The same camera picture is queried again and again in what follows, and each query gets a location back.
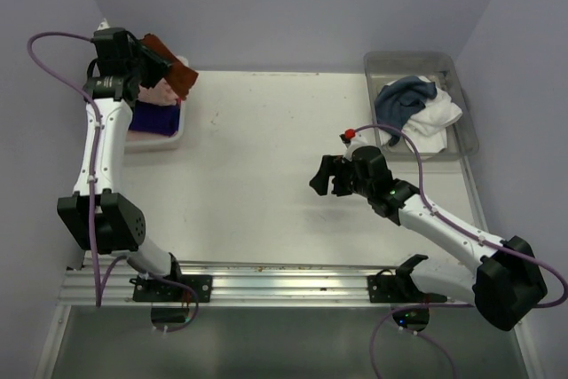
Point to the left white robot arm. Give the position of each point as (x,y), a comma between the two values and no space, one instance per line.
(97,213)

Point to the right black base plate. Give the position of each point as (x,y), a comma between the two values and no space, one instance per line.
(397,287)

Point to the blue grey towel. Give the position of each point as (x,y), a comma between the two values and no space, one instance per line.
(396,102)

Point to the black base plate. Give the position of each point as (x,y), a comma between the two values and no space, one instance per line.
(196,286)
(397,287)

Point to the aluminium mounting rail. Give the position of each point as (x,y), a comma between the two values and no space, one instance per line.
(275,285)

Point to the pale pink lower towel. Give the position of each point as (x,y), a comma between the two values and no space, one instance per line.
(138,136)

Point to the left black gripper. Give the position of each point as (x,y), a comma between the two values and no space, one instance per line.
(155,62)

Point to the white plastic basket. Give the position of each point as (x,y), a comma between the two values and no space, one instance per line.
(159,145)

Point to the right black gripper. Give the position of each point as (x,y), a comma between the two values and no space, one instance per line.
(329,166)

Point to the purple rolled towel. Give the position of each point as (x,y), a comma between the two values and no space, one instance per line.
(155,119)

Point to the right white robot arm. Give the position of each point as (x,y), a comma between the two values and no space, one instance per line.
(495,276)

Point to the clear plastic bin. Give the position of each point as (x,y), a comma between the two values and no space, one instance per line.
(453,140)

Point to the brown rust towel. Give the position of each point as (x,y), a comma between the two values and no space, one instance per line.
(179,77)

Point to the light pink rolled towel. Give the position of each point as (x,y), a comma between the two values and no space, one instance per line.
(160,95)

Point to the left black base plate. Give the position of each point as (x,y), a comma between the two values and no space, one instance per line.
(196,286)

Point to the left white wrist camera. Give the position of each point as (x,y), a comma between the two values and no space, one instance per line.
(103,25)

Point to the white crumpled towel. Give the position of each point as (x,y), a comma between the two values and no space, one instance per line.
(428,128)

